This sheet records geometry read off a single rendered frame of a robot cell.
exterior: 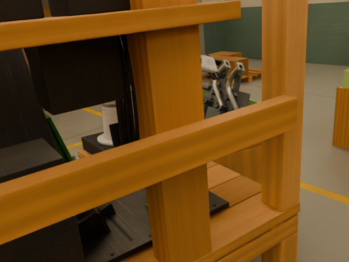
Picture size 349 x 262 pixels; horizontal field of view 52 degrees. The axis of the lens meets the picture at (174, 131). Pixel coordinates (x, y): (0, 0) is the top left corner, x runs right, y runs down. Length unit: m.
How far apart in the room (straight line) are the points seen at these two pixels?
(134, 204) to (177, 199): 0.39
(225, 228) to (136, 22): 0.70
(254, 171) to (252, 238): 0.97
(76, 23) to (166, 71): 0.23
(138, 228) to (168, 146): 0.44
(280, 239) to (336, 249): 1.30
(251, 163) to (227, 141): 1.19
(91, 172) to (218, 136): 0.32
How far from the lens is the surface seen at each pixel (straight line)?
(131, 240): 1.10
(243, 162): 2.02
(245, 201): 1.27
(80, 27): 0.65
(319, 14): 8.35
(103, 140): 1.82
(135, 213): 1.21
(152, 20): 0.71
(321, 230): 2.71
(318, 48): 8.41
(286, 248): 1.34
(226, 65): 2.14
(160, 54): 0.77
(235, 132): 0.88
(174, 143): 0.77
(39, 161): 0.85
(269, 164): 1.18
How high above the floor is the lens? 1.55
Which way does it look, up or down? 20 degrees down
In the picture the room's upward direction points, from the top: 5 degrees counter-clockwise
